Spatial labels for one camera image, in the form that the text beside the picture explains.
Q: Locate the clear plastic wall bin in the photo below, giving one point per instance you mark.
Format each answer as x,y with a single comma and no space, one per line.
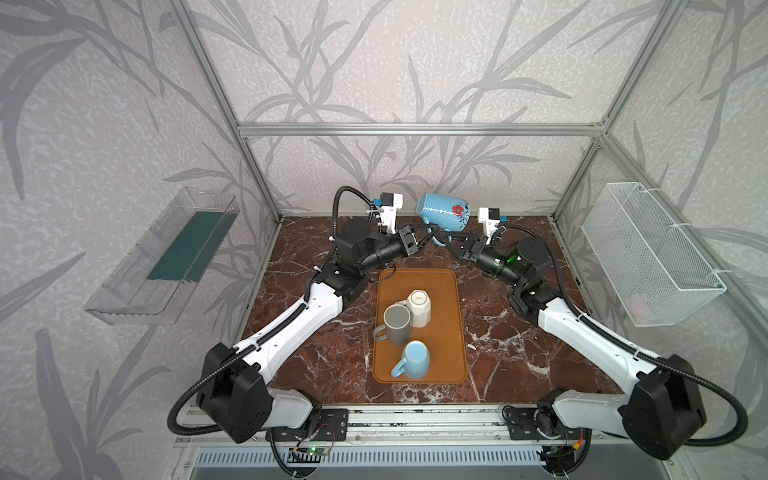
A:
153,283

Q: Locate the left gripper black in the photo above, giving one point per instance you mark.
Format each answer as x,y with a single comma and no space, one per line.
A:
405,240

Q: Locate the orange brown tray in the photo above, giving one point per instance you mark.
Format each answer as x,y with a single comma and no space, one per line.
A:
444,334

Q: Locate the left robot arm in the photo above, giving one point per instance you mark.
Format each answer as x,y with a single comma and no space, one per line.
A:
234,395

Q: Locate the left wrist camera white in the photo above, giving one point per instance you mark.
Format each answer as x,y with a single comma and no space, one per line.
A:
386,208

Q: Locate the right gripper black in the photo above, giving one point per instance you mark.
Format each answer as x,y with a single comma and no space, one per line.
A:
470,249

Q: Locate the white wire mesh basket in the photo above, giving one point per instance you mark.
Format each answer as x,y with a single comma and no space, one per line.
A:
657,272

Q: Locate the white faceted mug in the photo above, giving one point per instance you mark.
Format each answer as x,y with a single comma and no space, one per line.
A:
419,305

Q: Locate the grey mug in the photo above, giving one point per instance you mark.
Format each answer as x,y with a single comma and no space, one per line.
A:
396,325

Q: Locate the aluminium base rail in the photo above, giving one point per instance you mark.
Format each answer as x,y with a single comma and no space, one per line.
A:
435,424

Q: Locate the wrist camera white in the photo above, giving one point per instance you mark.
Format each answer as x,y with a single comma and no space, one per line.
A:
493,223
386,208

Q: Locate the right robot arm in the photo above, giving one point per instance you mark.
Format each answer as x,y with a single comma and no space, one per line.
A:
659,407

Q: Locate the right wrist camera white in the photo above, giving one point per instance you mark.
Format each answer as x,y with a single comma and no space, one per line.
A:
493,223

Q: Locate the large light blue mug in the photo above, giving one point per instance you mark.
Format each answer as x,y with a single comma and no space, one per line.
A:
414,362

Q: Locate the small blue mug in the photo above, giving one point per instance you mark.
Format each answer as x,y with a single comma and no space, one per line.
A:
444,213

